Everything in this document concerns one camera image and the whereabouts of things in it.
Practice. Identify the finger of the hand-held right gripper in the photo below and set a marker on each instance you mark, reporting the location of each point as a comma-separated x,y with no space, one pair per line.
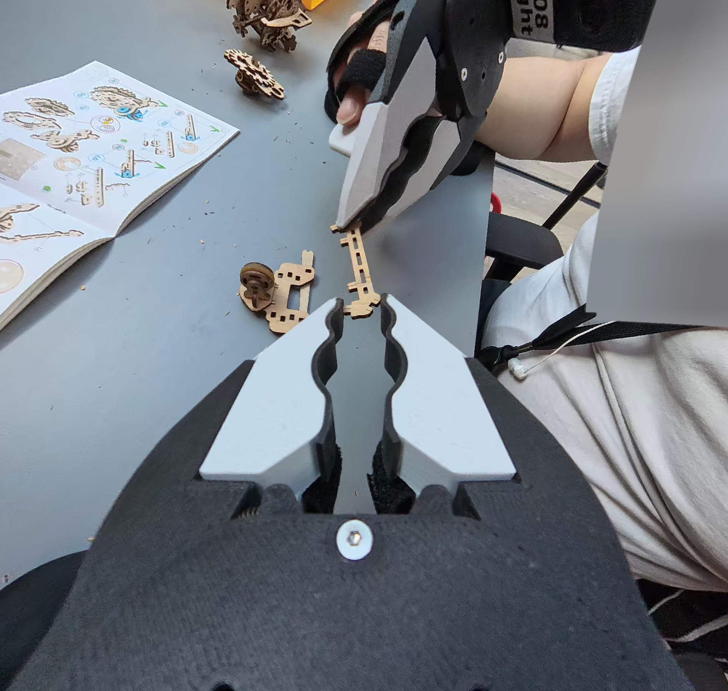
387,133
443,156

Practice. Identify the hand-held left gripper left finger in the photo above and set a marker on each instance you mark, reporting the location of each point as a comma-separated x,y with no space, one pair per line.
273,412

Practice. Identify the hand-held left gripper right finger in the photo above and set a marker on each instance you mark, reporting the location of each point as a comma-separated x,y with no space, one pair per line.
449,412

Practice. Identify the slotted wooden strip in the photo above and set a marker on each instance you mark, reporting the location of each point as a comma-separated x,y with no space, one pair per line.
358,258

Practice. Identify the wooden plate with wheel hub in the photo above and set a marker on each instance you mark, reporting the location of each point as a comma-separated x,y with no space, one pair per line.
256,278

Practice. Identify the person's right forearm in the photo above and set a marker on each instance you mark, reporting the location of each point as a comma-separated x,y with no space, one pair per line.
540,111

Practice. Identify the large wooden gear model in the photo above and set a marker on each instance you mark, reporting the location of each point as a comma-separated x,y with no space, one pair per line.
267,2

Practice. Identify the person's right hand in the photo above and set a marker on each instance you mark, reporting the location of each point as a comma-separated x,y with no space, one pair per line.
348,108

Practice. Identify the red chair part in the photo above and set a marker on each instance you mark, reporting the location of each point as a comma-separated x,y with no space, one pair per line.
496,204

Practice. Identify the black office chair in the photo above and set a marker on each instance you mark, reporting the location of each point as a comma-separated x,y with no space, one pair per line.
520,244

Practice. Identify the small wooden gear assembly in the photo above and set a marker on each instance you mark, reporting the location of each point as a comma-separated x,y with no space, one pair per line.
253,74

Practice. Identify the person's white shirt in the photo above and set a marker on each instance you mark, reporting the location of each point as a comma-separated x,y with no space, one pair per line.
625,446

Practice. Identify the open instruction booklet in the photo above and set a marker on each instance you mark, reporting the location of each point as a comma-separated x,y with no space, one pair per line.
114,150

